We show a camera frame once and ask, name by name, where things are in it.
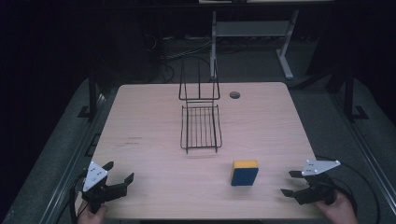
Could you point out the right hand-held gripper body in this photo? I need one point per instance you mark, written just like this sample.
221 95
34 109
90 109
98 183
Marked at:
317 168

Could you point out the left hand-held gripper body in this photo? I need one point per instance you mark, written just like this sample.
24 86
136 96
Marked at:
94 176

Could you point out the blue and yellow box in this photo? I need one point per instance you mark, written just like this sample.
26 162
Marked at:
244 174

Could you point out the grey metal desk frame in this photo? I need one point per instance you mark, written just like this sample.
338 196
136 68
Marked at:
252 29

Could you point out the black metal post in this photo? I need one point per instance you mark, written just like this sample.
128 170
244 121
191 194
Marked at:
349 96
92 96

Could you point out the person's right hand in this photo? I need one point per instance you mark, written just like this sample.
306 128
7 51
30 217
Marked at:
339 210

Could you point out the aluminium frame rail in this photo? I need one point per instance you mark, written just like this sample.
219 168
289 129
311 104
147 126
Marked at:
365 146
74 158

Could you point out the person's left hand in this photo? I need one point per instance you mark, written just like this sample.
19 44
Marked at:
91 215

